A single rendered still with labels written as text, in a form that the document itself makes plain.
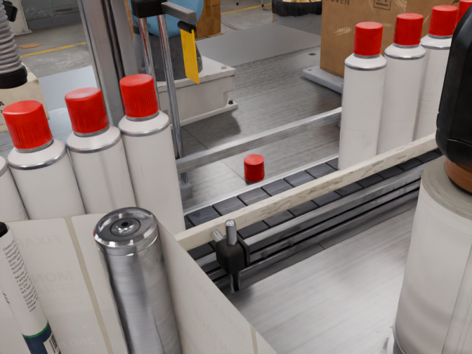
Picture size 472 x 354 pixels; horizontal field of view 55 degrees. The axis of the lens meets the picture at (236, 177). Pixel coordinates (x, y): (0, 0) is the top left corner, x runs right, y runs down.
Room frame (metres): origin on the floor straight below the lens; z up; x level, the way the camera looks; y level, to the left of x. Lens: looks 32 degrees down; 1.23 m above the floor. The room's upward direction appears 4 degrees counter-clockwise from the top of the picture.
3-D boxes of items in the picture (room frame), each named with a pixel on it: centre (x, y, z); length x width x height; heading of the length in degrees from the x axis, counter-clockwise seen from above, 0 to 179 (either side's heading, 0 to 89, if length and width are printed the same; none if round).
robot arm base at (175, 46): (0.94, 0.13, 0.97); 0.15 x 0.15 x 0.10
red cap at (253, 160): (0.64, -0.03, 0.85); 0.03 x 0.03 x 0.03
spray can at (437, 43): (0.62, -0.29, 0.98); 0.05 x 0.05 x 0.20
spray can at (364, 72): (0.56, -0.17, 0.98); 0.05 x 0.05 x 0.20
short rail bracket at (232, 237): (0.37, 0.01, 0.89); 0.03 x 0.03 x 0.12; 28
